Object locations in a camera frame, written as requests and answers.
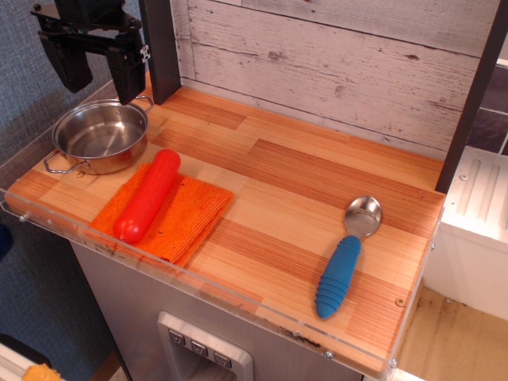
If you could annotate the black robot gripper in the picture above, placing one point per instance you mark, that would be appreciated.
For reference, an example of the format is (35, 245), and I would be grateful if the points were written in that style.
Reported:
(69, 29)

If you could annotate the red toy sausage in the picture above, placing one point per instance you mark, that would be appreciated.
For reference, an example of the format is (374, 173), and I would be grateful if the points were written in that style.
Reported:
(141, 210)

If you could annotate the small stainless steel pot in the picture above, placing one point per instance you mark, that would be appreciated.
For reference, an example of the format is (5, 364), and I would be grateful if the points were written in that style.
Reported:
(100, 137)

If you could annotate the orange folded cloth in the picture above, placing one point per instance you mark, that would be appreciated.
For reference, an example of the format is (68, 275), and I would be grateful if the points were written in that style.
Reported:
(189, 213)

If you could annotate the grey toy fridge cabinet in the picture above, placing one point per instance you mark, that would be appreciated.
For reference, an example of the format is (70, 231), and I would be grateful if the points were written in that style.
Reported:
(131, 294)

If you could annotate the silver dispenser panel with buttons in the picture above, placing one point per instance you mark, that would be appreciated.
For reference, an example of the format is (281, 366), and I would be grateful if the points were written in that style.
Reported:
(195, 354)

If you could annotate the yellow object at corner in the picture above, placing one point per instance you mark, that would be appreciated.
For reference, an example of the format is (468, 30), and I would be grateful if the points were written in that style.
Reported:
(40, 372)

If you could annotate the clear acrylic guard rail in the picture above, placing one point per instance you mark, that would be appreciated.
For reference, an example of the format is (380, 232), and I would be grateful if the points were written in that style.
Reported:
(370, 365)

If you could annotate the blue handled metal spoon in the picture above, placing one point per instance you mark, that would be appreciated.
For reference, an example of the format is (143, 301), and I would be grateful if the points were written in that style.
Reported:
(362, 218)

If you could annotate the dark right upright post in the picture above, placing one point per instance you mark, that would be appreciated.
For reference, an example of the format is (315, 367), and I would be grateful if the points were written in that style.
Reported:
(487, 63)

